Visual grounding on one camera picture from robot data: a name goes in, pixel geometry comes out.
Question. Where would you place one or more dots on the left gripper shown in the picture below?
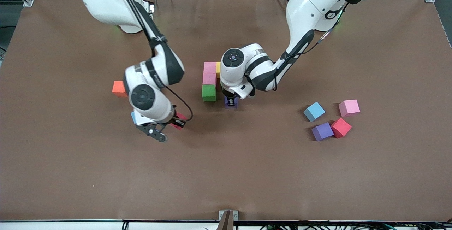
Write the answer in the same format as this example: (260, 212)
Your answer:
(231, 100)

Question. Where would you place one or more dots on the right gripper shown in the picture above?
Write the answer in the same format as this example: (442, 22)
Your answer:
(172, 121)

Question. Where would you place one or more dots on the red foam cube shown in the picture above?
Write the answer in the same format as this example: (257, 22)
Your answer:
(341, 127)
(177, 127)

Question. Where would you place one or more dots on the purple foam cube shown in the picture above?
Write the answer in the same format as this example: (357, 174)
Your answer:
(226, 106)
(322, 131)

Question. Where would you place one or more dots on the green foam cube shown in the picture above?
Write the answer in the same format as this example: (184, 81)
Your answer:
(208, 93)

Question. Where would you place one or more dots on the pink foam cube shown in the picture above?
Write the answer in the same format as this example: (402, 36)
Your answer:
(349, 107)
(209, 67)
(209, 79)

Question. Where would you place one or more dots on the yellow foam cube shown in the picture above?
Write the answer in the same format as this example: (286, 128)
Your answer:
(218, 69)

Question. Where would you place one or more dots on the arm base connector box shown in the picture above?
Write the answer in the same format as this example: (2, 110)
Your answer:
(151, 8)

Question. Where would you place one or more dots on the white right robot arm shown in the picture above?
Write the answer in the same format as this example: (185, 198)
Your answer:
(102, 0)

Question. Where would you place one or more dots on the blue foam cube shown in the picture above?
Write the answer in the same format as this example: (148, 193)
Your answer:
(133, 117)
(314, 111)

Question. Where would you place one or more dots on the brown table mat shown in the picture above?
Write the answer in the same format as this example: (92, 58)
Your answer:
(226, 173)

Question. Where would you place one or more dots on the orange foam cube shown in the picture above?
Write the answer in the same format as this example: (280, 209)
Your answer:
(118, 88)

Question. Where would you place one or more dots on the metal table edge bracket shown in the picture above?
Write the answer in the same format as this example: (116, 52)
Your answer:
(228, 219)

